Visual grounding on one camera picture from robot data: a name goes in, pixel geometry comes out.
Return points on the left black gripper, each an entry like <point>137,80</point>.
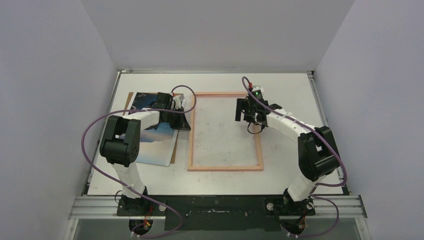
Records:
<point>182,124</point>

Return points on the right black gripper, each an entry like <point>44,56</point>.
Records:
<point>241,108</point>

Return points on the blue landscape photo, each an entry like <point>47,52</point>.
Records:
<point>155,145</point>

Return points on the brown cardboard backing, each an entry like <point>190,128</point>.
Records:
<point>128,102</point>

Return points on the pink picture frame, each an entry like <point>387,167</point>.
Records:
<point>216,142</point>

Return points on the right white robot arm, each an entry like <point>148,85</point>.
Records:
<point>316,147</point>

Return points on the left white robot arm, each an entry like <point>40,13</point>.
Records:
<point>120,144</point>

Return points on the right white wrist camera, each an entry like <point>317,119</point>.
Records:
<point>257,88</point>

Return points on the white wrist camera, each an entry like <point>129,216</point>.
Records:
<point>177,101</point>
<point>257,88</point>

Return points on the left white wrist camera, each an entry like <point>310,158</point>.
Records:
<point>177,101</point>

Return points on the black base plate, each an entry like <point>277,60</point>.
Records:
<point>217,212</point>

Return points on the aluminium rail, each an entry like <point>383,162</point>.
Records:
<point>105,207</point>

